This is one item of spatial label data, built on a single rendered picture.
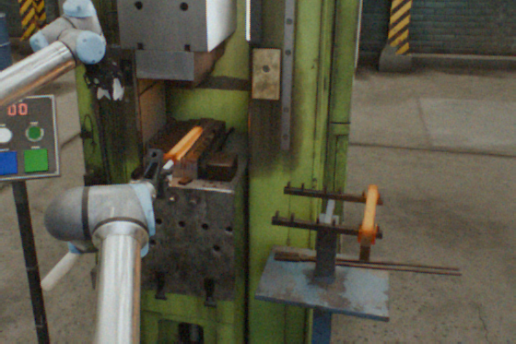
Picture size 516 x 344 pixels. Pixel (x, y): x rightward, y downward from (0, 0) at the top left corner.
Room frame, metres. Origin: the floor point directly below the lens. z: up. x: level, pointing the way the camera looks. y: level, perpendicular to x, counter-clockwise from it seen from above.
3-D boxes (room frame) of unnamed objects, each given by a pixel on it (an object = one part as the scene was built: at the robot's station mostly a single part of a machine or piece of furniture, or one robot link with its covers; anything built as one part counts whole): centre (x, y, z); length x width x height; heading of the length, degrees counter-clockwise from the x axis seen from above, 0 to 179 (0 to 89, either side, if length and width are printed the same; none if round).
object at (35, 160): (1.70, 0.63, 1.01); 0.07 x 0.05 x 0.07; 101
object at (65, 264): (1.75, 0.55, 0.62); 0.44 x 0.05 x 0.05; 166
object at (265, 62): (1.81, -0.14, 1.27); 0.09 x 0.02 x 0.17; 76
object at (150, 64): (1.96, 0.14, 1.32); 0.42 x 0.20 x 0.10; 166
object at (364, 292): (1.49, -0.32, 0.67); 0.40 x 0.30 x 0.02; 74
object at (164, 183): (1.53, 0.22, 0.99); 0.12 x 0.08 x 0.09; 166
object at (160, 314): (1.95, 0.09, 0.23); 0.55 x 0.37 x 0.47; 166
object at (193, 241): (1.95, 0.09, 0.69); 0.56 x 0.38 x 0.45; 166
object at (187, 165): (1.96, 0.14, 0.96); 0.42 x 0.20 x 0.09; 166
